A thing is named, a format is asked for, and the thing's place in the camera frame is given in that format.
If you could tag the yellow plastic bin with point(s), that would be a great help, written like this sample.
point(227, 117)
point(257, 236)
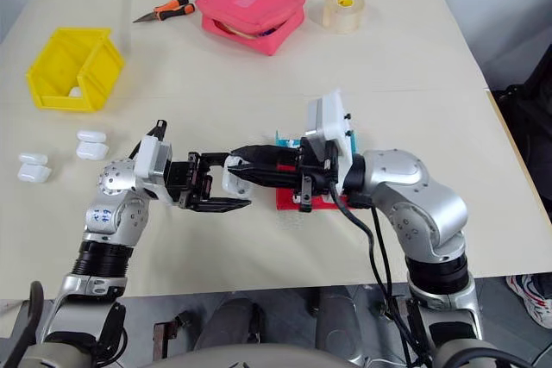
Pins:
point(64, 64)

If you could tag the red and teal holder box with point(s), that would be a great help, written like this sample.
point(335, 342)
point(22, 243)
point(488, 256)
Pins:
point(286, 203)

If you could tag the orange and black pliers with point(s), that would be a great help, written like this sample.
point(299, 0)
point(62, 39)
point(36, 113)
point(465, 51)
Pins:
point(170, 8)

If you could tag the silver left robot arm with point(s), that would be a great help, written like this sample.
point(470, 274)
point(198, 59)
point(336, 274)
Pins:
point(115, 218)

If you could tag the grey robot torso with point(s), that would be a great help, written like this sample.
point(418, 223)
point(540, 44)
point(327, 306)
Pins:
point(259, 357)

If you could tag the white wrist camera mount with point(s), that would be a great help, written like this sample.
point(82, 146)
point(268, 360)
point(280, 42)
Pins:
point(148, 157)
point(330, 116)

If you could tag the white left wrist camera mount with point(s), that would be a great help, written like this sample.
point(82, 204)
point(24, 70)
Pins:
point(148, 157)

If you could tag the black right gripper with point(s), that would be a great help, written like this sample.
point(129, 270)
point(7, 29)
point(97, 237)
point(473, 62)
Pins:
point(312, 170)

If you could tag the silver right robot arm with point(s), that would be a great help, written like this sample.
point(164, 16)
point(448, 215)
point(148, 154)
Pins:
point(414, 178)

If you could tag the pink fabric pouch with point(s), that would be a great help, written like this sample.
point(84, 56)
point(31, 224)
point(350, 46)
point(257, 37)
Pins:
point(254, 6)

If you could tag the white red blue sneaker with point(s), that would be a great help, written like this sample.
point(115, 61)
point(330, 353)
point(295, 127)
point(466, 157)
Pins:
point(532, 299)

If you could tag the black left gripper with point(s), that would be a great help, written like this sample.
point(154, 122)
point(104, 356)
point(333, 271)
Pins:
point(183, 180)

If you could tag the white earbud case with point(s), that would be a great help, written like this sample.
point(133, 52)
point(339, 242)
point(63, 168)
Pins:
point(33, 172)
point(235, 185)
point(92, 148)
point(77, 92)

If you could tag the clear tape roll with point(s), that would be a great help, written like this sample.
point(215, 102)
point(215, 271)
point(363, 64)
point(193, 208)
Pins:
point(345, 14)

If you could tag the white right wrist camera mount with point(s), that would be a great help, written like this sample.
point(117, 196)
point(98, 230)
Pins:
point(330, 116)

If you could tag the black bag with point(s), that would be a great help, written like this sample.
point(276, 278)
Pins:
point(528, 126)

